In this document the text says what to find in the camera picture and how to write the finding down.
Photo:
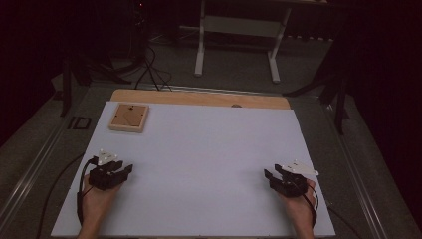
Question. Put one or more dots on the dark curtain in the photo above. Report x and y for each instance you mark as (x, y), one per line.
(388, 99)
(23, 66)

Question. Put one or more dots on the person's left hand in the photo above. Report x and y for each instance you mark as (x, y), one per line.
(96, 205)

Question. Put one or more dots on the black metal stand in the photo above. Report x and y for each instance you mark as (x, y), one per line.
(66, 89)
(340, 99)

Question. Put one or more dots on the wooden photo frame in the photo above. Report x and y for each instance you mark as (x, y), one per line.
(129, 117)

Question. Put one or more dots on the white metal desk frame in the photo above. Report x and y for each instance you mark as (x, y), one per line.
(240, 26)

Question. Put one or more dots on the grey metal floor rail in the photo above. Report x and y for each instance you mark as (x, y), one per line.
(30, 176)
(212, 90)
(358, 179)

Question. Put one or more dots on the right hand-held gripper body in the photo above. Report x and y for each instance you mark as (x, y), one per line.
(293, 186)

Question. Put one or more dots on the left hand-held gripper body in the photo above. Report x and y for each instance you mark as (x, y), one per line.
(101, 177)

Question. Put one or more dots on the black floor socket plate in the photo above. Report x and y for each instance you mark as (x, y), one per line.
(79, 122)

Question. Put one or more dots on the black equipment tower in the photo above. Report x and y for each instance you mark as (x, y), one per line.
(138, 30)

